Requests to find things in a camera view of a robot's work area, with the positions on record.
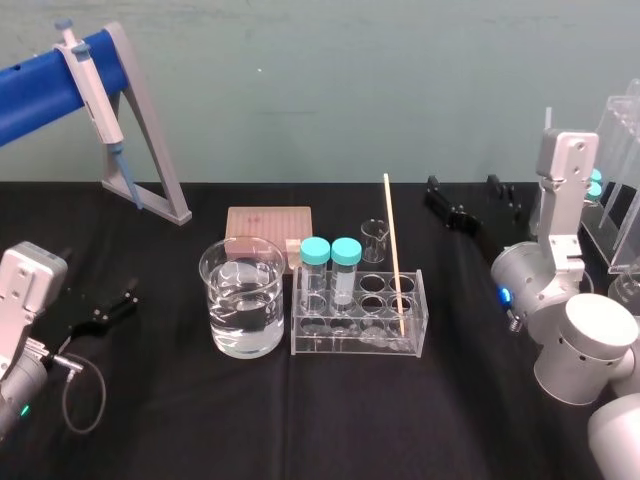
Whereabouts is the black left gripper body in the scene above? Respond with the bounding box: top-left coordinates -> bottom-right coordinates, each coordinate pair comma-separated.
30,273 -> 99,357

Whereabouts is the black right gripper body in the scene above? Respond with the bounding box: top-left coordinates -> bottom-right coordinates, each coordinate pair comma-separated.
467,202 -> 542,261

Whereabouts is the thin wooden stick thermometer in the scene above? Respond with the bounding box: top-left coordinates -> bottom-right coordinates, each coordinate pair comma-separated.
382,172 -> 408,337

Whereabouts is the small empty glass beaker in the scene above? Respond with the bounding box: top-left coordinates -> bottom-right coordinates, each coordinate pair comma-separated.
360,218 -> 392,265

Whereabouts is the teal capped clear tube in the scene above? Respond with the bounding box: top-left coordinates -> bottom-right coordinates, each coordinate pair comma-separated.
299,237 -> 332,317
330,237 -> 363,312

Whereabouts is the large glass beaker with water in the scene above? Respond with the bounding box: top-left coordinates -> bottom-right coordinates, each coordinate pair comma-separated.
198,237 -> 287,359

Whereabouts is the clear acrylic test tube rack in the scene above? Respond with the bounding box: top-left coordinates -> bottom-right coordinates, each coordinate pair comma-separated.
290,268 -> 427,359

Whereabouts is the tall clear acrylic stand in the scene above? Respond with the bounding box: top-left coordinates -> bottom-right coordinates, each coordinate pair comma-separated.
578,77 -> 640,277

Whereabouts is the small glass flask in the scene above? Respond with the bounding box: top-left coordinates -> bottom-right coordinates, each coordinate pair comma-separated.
606,272 -> 640,317

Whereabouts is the blue and grey pipette stand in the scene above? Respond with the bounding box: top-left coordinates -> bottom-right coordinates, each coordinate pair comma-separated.
0,20 -> 194,226

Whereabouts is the pink pipette tip box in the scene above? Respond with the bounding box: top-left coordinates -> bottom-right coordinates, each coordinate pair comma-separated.
225,205 -> 315,277

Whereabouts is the black table cloth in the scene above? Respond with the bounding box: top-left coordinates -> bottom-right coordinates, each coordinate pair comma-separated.
0,180 -> 640,480

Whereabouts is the thin dark gripper cable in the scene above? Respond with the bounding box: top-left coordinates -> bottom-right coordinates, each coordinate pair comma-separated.
41,350 -> 107,434

